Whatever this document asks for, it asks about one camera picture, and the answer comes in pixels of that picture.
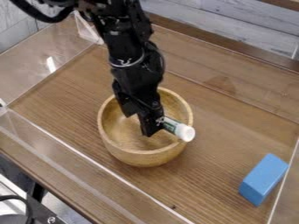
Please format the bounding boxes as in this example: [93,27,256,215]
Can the green Expo marker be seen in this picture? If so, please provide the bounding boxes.
[162,117,194,142]

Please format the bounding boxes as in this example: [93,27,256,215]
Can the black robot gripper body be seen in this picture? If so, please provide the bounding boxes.
[109,58,164,117]

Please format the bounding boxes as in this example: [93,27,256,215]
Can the clear acrylic corner bracket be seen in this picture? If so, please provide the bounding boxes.
[73,11,104,45]

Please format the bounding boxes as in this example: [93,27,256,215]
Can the black metal stand base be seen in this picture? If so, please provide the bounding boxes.
[26,198,66,224]

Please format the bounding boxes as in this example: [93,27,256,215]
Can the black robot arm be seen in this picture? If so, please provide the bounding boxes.
[9,0,165,137]

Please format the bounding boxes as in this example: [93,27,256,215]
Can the brown wooden bowl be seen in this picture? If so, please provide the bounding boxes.
[97,87,193,167]

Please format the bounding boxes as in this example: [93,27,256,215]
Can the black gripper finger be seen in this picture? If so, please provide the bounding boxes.
[149,101,164,131]
[136,109,158,137]

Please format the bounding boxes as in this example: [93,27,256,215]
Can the black cable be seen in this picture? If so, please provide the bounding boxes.
[0,194,33,224]

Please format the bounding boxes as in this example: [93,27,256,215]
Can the blue rectangular block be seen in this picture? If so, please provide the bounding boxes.
[237,154,288,207]

